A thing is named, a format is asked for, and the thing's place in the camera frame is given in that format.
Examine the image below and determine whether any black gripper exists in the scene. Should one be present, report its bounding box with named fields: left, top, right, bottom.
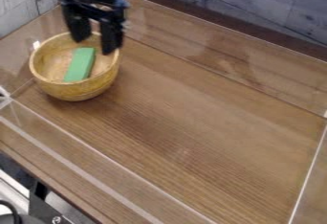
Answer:
left=60, top=0, right=130, bottom=55

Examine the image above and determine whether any green stick block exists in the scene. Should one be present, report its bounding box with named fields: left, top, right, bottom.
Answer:
left=64, top=48, right=96, bottom=82

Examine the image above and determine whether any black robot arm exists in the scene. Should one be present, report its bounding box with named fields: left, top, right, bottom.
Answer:
left=60, top=0, right=130, bottom=55

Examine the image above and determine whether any wooden bowl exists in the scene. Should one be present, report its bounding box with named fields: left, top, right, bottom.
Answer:
left=28, top=32, right=120, bottom=101

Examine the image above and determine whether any clear acrylic left bracket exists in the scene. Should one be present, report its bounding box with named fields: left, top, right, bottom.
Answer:
left=0, top=86, right=12, bottom=110

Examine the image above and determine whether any black table leg frame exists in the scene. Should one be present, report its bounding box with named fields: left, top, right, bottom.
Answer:
left=28, top=182, right=74, bottom=224

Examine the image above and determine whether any black cable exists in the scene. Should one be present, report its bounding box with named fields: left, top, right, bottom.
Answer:
left=0, top=200, right=21, bottom=224

